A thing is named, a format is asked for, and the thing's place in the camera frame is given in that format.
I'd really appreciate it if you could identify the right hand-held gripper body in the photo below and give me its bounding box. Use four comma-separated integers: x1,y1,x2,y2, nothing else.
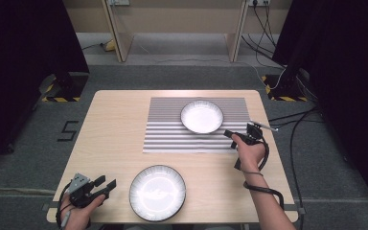
236,120,279,147

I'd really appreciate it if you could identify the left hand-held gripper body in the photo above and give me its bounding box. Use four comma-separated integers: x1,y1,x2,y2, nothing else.
66,172,98,209

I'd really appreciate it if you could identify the white plate dark rim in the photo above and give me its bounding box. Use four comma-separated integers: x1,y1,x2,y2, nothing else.
180,100,224,135
128,164,187,222

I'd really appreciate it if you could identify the person's right hand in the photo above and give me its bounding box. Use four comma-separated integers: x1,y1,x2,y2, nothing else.
231,133,266,174

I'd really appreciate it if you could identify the person's left hand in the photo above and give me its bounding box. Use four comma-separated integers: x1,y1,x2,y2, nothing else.
59,194,106,230

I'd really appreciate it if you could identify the stand base with hazard tape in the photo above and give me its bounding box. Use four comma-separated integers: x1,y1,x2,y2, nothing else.
41,72,89,104
262,74,310,103

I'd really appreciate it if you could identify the grey striped placemat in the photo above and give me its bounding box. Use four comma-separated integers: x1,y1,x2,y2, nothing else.
142,97,259,154

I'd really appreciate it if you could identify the black curtain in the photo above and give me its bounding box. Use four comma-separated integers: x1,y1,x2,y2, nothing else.
272,0,368,219
0,0,90,173

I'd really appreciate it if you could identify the yellow object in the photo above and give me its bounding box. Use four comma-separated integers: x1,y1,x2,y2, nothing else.
104,38,117,52

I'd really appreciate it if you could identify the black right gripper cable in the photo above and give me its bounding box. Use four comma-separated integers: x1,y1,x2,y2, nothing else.
242,137,285,210

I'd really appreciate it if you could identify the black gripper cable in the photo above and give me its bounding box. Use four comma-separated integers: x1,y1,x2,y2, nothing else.
242,137,285,210
56,181,72,230

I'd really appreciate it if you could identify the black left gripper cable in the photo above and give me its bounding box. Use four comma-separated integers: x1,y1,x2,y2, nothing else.
56,181,72,230

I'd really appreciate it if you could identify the grey metal table bracket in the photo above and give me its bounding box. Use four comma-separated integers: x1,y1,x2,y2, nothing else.
284,203,307,215
41,201,58,212

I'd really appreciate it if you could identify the white floor cable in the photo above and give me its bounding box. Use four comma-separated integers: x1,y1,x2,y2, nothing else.
133,34,287,90

